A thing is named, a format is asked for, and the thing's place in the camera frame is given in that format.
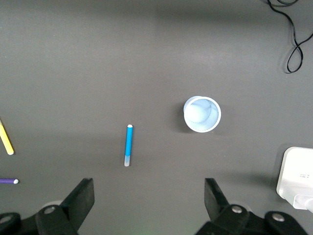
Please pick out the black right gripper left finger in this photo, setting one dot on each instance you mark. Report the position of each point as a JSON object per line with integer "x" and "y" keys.
{"x": 78, "y": 203}

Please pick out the blue marker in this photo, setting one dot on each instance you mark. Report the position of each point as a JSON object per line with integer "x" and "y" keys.
{"x": 128, "y": 144}

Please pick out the purple marker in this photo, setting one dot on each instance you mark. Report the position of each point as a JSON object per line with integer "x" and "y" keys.
{"x": 7, "y": 181}

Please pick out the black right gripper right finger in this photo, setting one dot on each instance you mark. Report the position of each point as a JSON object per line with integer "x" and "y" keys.
{"x": 217, "y": 205}

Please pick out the white power adapter box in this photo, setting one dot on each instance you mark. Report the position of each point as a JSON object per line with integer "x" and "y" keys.
{"x": 298, "y": 166}

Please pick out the yellow marker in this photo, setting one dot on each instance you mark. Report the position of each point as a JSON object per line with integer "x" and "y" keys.
{"x": 7, "y": 144}

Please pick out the light blue plastic cup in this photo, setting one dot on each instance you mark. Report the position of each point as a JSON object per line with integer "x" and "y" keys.
{"x": 203, "y": 122}

